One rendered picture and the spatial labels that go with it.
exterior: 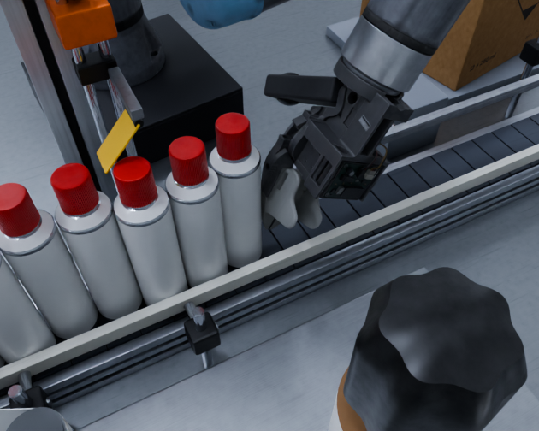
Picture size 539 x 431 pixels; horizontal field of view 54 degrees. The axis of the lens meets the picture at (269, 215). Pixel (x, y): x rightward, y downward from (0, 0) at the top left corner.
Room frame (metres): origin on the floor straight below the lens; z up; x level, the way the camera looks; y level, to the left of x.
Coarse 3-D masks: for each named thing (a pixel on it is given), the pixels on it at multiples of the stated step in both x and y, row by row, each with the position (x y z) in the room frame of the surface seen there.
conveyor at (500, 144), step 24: (528, 120) 0.64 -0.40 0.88; (480, 144) 0.59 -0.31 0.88; (504, 144) 0.59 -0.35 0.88; (528, 144) 0.59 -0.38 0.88; (408, 168) 0.53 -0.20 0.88; (432, 168) 0.53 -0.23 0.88; (456, 168) 0.53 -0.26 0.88; (528, 168) 0.55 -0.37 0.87; (384, 192) 0.49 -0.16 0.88; (408, 192) 0.49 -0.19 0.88; (336, 216) 0.45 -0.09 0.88; (360, 216) 0.45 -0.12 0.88; (408, 216) 0.45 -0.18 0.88; (264, 240) 0.41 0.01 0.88; (288, 240) 0.41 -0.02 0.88; (360, 240) 0.41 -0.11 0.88; (240, 288) 0.34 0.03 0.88; (72, 360) 0.25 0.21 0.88
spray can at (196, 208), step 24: (192, 144) 0.36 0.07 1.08; (192, 168) 0.34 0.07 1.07; (168, 192) 0.34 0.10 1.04; (192, 192) 0.33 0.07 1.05; (216, 192) 0.34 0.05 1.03; (192, 216) 0.33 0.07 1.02; (216, 216) 0.34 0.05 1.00; (192, 240) 0.33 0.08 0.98; (216, 240) 0.34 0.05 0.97; (192, 264) 0.33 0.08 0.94; (216, 264) 0.33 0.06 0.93
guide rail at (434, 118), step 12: (516, 84) 0.62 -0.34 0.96; (528, 84) 0.62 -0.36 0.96; (480, 96) 0.59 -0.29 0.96; (492, 96) 0.59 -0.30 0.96; (504, 96) 0.60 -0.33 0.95; (444, 108) 0.57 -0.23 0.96; (456, 108) 0.57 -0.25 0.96; (468, 108) 0.57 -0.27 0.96; (480, 108) 0.58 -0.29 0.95; (420, 120) 0.54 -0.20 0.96; (432, 120) 0.54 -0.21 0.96; (444, 120) 0.55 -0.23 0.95; (396, 132) 0.52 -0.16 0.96; (408, 132) 0.53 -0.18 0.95
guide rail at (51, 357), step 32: (512, 160) 0.51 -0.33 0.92; (448, 192) 0.46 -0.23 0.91; (352, 224) 0.40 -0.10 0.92; (384, 224) 0.42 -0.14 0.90; (288, 256) 0.36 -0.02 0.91; (192, 288) 0.31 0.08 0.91; (224, 288) 0.32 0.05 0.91; (128, 320) 0.27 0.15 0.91; (160, 320) 0.28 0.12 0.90; (64, 352) 0.24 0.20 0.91; (0, 384) 0.21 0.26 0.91
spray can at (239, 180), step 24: (216, 120) 0.39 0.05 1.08; (240, 120) 0.39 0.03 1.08; (216, 144) 0.38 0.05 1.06; (240, 144) 0.37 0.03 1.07; (216, 168) 0.37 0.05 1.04; (240, 168) 0.37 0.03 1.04; (240, 192) 0.36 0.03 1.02; (240, 216) 0.36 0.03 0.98; (240, 240) 0.36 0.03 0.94; (240, 264) 0.36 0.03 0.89
